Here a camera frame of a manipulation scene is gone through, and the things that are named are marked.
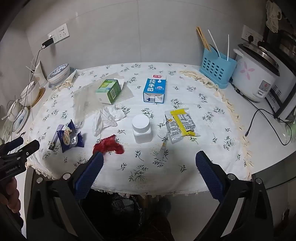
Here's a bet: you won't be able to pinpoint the black bagged trash bin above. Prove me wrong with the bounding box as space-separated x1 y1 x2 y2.
81 193 171 241

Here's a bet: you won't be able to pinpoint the black power cable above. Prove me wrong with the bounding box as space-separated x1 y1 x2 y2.
231 86 292 146

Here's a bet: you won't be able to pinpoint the white toaster oven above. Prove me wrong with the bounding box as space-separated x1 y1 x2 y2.
265 79 296 121

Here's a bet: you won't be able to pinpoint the wooden chopstick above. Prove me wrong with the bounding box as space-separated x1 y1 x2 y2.
196 27 210 51
198 26 211 51

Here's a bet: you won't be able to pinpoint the yellow silver snack packet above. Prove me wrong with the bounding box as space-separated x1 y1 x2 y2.
165 108 201 144

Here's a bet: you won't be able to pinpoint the stacked white bowls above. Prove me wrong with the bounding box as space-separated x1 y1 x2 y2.
20 81 41 106

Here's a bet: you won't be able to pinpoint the hanging beige cloth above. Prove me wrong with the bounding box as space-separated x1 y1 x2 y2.
265 0 282 32

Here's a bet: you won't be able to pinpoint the dark blue snack packet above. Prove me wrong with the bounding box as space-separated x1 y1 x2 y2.
57 119 85 153

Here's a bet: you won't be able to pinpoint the round wooden coaster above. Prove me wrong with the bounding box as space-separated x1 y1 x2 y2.
30 88 45 108

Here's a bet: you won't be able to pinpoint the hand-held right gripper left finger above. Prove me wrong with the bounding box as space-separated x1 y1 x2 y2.
25 152 104 241

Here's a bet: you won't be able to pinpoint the clear bubble wrap sheet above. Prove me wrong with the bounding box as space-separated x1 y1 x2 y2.
72 72 134 128

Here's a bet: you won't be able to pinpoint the white wall socket with plug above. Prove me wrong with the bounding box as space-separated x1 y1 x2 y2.
241 25 264 46

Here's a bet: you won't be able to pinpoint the light blue utensil holder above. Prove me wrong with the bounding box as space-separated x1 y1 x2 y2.
199 48 238 89

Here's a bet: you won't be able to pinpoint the white floral rice cooker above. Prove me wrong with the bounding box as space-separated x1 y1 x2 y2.
231 43 281 102

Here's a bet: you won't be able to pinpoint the white double wall socket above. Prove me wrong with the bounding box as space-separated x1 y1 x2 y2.
47 24 70 43

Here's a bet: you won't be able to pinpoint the blue striped plate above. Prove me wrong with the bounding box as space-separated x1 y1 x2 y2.
13 108 29 132

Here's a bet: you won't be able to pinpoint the person's left hand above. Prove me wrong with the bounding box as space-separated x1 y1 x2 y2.
0 177 21 209

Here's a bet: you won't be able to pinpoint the small silver sachet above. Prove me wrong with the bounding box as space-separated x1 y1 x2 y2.
158 133 169 163

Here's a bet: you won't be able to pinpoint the white paper cup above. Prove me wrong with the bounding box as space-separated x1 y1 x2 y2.
32 61 48 87

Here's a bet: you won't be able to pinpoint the white plastic bottle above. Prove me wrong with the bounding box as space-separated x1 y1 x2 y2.
132 115 152 144

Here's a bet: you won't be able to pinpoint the small purple stick packet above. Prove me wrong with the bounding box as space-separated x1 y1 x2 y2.
48 124 64 151

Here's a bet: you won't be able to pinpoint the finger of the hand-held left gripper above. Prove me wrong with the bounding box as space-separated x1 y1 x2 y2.
0 137 24 151
14 140 40 160

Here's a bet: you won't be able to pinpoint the crumpled white tissue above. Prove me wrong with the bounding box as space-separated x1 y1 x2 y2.
92 104 125 137

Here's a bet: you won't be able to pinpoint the white floral tablecloth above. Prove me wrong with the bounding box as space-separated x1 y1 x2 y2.
25 62 253 197

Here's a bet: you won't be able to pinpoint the long white straw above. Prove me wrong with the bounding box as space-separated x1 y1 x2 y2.
207 29 221 57

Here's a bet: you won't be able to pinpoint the blue white patterned bowl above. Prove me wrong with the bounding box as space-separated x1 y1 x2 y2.
47 63 70 85

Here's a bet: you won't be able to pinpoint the green cardboard box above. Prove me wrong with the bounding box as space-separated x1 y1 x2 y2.
95 79 122 104

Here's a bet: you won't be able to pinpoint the red wrapper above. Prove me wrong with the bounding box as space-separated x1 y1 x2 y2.
92 134 124 154

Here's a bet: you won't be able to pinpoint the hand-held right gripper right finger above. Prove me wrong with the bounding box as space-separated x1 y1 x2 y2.
194 151 274 241

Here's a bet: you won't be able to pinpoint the blue white milk carton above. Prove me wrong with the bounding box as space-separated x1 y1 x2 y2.
142 75 167 104

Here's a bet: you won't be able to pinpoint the black charger plug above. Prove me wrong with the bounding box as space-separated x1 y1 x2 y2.
41 38 55 49

